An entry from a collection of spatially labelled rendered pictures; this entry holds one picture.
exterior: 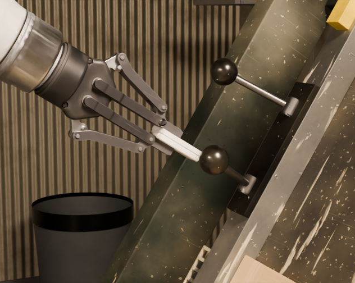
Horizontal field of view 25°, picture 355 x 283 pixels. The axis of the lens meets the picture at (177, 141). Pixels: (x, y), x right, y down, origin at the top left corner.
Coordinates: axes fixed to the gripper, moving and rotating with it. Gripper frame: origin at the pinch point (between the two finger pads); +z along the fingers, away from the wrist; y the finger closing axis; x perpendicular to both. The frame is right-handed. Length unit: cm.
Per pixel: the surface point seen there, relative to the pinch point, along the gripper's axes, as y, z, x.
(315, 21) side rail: -30.9, 19.2, -17.3
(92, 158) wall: 2, 123, -369
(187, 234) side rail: 10.0, 17.5, -17.4
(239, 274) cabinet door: 11.1, 13.7, 7.8
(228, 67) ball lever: -12.4, 1.0, 0.8
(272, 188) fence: -1.0, 12.5, 6.6
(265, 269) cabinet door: 8.8, 13.7, 12.5
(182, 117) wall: -48, 162, -371
